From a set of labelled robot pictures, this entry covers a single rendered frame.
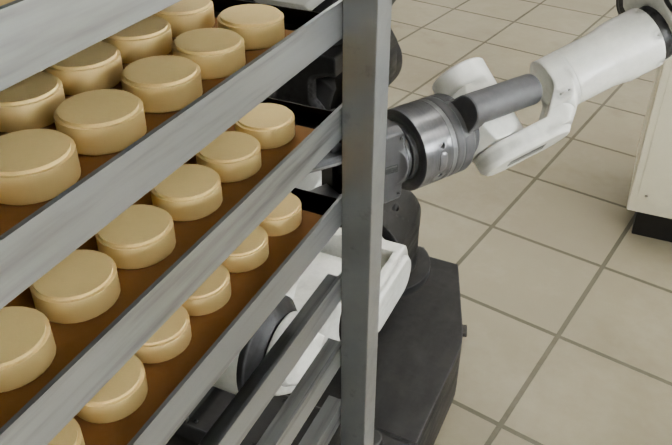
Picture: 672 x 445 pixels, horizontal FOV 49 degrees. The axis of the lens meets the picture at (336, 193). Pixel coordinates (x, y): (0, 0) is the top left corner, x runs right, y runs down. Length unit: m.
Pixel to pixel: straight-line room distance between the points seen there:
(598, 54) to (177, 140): 0.55
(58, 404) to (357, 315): 0.39
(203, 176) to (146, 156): 0.15
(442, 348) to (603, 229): 0.82
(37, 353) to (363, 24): 0.33
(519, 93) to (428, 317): 0.77
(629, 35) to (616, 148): 1.66
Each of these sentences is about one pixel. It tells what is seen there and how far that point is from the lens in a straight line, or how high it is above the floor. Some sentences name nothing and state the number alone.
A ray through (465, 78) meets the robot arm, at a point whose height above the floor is 0.83.
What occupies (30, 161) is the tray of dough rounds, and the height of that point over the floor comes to 0.97.
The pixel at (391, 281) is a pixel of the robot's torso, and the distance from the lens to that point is 1.32.
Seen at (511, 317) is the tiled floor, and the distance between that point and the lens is 1.77.
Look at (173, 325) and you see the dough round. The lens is 0.55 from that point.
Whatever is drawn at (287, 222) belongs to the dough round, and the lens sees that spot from 0.65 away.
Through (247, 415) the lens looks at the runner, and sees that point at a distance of 0.62.
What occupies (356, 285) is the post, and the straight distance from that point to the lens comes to 0.72.
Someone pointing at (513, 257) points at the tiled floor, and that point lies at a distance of 1.95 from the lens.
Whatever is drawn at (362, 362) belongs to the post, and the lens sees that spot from 0.78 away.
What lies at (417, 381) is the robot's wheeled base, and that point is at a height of 0.17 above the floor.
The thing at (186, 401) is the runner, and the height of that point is 0.78.
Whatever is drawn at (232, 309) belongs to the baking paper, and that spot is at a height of 0.77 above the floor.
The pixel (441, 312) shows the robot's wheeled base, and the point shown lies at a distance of 1.50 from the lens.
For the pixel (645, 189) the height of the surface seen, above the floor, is 0.16.
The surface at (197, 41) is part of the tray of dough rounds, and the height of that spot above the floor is 0.97.
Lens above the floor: 1.16
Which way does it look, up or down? 33 degrees down
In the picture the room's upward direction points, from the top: straight up
